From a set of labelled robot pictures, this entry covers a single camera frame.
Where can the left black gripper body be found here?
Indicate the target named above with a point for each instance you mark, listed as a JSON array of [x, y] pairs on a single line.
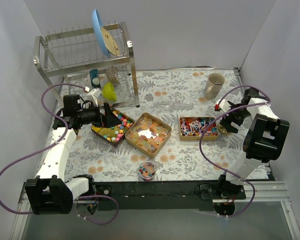
[[106, 117]]

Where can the gold tin of star candies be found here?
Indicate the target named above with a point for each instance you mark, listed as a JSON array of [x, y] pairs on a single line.
[[114, 135]]

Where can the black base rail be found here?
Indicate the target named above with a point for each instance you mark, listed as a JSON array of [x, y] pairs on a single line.
[[158, 195]]

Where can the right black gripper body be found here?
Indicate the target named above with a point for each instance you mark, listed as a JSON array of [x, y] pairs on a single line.
[[230, 119]]

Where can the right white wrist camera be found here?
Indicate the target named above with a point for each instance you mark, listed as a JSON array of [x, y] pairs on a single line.
[[222, 106]]

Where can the beige ceramic mug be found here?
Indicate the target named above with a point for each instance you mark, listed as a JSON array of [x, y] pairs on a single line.
[[214, 83]]

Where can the gold tin of gummy candies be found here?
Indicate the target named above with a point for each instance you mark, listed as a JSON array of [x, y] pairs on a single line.
[[148, 135]]

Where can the floral table mat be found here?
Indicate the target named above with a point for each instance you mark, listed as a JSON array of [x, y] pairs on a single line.
[[177, 160]]

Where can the blue white mug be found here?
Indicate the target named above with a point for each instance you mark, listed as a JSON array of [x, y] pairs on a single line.
[[93, 78]]

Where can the gold round jar lid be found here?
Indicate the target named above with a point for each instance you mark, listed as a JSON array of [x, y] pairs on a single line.
[[223, 130]]

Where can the steel dish rack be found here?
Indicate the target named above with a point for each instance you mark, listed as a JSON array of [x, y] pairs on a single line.
[[71, 54]]

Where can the cream floral plate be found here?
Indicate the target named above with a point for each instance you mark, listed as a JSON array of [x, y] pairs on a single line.
[[110, 43]]

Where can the gold tin of lollipops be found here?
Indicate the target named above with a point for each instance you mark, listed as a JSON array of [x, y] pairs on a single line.
[[191, 128]]

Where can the aluminium frame rail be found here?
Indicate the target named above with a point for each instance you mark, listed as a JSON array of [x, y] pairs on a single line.
[[262, 211]]

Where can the lime green bowl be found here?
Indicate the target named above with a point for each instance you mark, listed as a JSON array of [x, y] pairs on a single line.
[[108, 92]]

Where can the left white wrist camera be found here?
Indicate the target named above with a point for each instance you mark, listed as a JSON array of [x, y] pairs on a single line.
[[93, 96]]

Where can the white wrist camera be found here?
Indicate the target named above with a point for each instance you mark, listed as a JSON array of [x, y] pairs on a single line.
[[93, 96], [222, 106]]

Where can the patterned ceramic cup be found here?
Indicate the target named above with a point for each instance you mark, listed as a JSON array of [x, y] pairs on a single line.
[[112, 74]]

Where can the clear round candy jar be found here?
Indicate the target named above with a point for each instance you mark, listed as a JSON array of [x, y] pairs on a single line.
[[147, 171]]

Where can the blue plate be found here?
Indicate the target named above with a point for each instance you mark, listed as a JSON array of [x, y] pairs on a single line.
[[96, 25]]

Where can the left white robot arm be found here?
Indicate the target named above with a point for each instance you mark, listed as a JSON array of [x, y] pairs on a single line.
[[48, 193]]

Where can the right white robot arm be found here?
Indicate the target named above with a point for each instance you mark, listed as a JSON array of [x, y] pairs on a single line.
[[264, 140]]

